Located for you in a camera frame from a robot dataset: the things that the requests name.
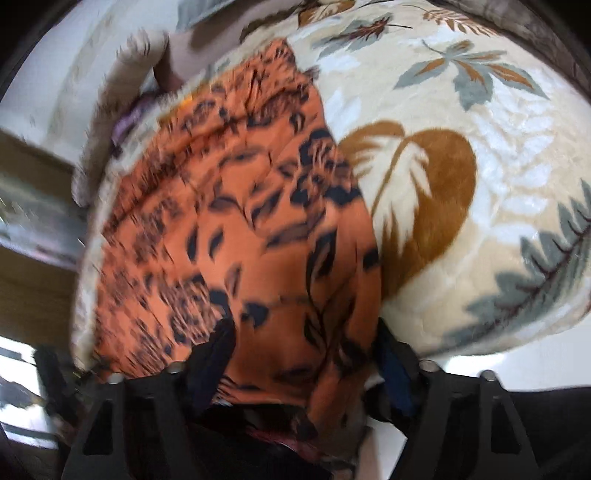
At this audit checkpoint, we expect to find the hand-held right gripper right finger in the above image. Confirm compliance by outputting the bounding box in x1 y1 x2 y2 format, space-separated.
369 318 543 480

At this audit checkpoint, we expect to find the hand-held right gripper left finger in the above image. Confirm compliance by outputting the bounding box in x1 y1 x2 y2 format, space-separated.
60 318 236 480

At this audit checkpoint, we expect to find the orange floral blouse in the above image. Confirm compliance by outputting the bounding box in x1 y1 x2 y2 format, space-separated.
90 37 384 444

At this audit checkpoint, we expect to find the wooden door with glass panel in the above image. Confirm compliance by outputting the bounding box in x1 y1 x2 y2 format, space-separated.
0 129 88 337

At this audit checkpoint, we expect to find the purple cloth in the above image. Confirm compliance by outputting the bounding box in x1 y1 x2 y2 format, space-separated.
111 99 155 144

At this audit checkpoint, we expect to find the leaf print blanket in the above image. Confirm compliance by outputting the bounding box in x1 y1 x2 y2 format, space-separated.
74 0 591 370

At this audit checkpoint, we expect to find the striped floral bolster pillow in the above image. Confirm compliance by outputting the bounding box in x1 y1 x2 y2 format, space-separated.
115 28 169 100

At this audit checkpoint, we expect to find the pink bed sheet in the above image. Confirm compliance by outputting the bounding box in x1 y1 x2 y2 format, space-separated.
154 18 269 90

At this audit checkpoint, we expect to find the grey ruffled pillow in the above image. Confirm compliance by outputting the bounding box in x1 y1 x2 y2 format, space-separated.
178 0 301 31

